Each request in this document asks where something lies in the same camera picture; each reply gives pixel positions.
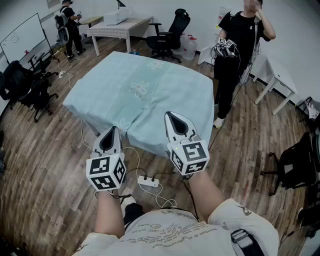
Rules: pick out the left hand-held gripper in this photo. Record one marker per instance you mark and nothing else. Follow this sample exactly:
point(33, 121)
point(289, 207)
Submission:
point(105, 172)

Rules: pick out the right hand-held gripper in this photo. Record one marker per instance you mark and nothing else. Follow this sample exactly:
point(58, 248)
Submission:
point(192, 156)

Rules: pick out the light blue floral tablecloth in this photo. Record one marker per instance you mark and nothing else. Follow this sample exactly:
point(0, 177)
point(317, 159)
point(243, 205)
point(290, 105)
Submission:
point(150, 95)

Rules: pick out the person's left forearm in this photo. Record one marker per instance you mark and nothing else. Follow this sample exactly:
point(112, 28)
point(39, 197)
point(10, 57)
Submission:
point(108, 215)

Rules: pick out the person's right forearm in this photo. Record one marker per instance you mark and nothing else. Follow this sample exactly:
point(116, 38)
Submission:
point(203, 195)

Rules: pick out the person's white shoe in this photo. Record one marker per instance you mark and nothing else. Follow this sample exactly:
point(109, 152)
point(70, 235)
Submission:
point(128, 201)

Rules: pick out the person's black shorts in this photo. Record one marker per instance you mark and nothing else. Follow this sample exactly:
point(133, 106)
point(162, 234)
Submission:
point(133, 215)

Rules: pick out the small white cabinet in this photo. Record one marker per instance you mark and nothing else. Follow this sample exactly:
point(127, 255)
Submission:
point(207, 56)

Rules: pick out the clear water jug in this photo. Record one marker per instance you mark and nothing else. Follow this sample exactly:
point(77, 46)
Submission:
point(190, 48)

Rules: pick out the small white power strip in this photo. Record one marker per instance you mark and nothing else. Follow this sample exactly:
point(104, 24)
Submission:
point(62, 74)

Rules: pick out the black high-back office chair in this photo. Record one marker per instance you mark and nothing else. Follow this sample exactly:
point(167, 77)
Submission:
point(172, 35)

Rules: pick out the person's white printed shirt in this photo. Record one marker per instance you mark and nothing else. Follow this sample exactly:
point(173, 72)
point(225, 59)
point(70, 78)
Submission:
point(175, 237)

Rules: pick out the white desk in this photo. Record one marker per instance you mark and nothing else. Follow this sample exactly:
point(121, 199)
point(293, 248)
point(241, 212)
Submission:
point(280, 77)

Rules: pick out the table with checked cloth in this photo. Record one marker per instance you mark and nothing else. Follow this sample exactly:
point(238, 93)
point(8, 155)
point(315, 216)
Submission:
point(117, 28)

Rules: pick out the wooden desk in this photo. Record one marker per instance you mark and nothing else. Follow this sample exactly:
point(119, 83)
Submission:
point(91, 21)

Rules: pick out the white microwave oven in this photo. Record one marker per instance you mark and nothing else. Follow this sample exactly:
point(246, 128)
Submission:
point(116, 17)

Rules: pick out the black rack with cloth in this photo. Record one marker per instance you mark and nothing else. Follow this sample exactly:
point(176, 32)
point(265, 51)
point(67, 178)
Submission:
point(310, 110)

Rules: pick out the white whiteboard on stand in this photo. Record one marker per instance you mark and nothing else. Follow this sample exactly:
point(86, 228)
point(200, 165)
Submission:
point(23, 37)

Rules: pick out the black desk lamp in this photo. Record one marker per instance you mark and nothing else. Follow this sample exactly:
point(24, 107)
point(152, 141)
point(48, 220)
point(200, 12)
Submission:
point(121, 3)

